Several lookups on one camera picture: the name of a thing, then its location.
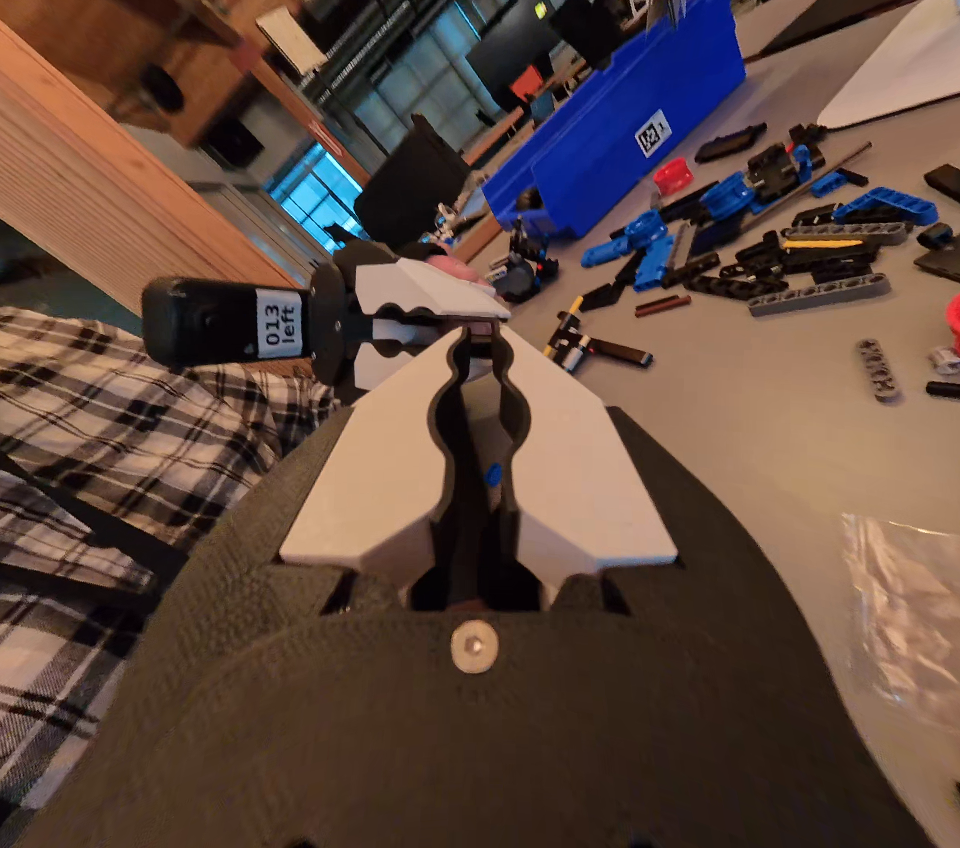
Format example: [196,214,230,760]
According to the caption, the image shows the person's plaid shirt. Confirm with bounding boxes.
[0,473,162,827]

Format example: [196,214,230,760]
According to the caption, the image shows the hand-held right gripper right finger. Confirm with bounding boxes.
[491,323,680,598]

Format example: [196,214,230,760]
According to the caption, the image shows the black frame subassembly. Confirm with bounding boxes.
[746,124,826,204]

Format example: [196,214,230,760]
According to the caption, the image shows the black display screen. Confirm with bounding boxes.
[465,0,560,107]

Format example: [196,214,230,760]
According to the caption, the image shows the clear plastic bag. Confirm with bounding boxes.
[840,514,960,744]

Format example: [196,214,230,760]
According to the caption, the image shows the partly built black model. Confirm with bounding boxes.
[491,218,560,305]

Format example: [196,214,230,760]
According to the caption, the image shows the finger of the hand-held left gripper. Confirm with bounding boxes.
[354,257,513,324]
[352,320,445,392]

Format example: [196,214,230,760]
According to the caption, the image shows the pile of black beams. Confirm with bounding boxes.
[581,161,960,309]

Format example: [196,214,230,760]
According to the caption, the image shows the dark grey thin liftarm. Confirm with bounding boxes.
[855,338,901,404]

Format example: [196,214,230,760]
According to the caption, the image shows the black beam assembly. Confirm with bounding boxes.
[543,295,654,373]

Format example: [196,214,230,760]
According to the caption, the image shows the long grey beam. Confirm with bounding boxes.
[747,272,891,318]

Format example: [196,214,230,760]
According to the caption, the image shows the blue wheel rim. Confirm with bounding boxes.
[622,210,669,249]
[701,173,755,223]

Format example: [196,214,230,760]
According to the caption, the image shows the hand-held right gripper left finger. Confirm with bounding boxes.
[279,327,472,611]

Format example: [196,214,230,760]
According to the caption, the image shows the thin black axle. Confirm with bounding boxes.
[738,141,873,234]

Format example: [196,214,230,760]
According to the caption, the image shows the person's left forearm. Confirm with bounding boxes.
[0,306,340,549]

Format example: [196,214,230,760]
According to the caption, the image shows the white booklet stand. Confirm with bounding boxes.
[816,0,960,129]

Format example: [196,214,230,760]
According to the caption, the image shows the black curved panel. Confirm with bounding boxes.
[913,221,960,283]

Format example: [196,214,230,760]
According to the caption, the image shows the blue frame beam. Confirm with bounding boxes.
[834,186,939,227]

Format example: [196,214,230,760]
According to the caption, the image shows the blue plastic bin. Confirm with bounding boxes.
[481,0,747,242]

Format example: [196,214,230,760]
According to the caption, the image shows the person's left hand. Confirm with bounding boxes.
[441,254,501,296]

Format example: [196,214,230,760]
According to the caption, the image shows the dark grey beam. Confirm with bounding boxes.
[780,224,912,245]

